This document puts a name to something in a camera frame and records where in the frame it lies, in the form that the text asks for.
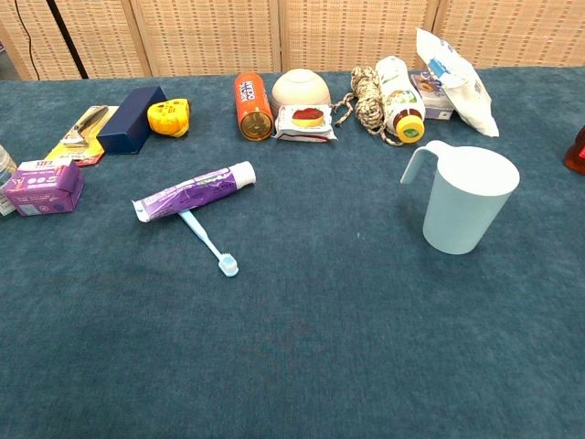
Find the purple cardboard box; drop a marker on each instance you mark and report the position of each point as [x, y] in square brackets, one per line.
[43, 187]

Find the clear plastic container with clips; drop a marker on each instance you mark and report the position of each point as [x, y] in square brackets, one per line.
[5, 169]

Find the light blue toothbrush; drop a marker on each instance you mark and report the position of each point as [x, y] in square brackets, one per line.
[208, 242]

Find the yellow toy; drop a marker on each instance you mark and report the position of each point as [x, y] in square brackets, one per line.
[166, 116]

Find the bamboo folding screen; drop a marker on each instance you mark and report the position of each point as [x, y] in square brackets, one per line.
[320, 32]

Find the purple toothpaste tube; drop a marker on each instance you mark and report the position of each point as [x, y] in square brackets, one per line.
[192, 192]

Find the orange drink can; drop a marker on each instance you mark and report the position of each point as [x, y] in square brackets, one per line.
[251, 100]

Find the white plastic bag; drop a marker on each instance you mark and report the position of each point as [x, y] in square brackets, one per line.
[466, 91]

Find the teal table cloth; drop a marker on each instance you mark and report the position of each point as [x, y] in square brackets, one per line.
[292, 343]

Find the beige upturned bowl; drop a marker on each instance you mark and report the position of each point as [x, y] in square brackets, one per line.
[299, 89]

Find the navy blue box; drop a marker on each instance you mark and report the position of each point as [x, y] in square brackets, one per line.
[130, 121]

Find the honey bottle yellow cap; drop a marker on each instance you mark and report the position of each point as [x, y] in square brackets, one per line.
[577, 157]

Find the tea bottle yellow cap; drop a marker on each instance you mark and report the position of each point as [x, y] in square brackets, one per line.
[400, 98]

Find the black tripod stand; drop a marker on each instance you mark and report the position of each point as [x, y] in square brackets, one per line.
[68, 41]

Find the small purple white carton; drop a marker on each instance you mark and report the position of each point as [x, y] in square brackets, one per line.
[432, 103]

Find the white snack packet red cake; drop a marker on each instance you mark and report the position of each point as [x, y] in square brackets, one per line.
[306, 121]

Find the razor in yellow blister pack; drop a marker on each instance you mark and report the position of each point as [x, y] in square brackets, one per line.
[82, 132]

